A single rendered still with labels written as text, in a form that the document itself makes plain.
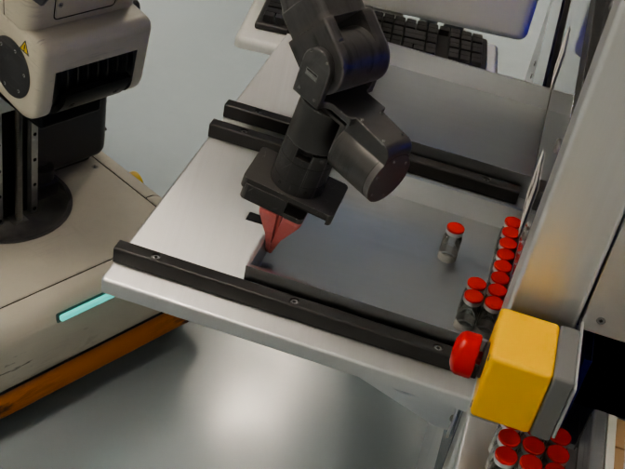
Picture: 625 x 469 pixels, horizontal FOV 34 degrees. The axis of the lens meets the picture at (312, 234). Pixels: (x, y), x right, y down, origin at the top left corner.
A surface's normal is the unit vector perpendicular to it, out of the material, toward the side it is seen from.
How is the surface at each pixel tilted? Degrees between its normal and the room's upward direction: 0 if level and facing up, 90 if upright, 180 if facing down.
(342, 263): 0
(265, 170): 9
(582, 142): 90
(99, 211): 0
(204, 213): 0
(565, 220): 90
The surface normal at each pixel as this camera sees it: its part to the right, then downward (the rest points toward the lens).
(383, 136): 0.33, -0.66
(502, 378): -0.28, 0.54
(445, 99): 0.17, -0.78
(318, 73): -0.70, 0.30
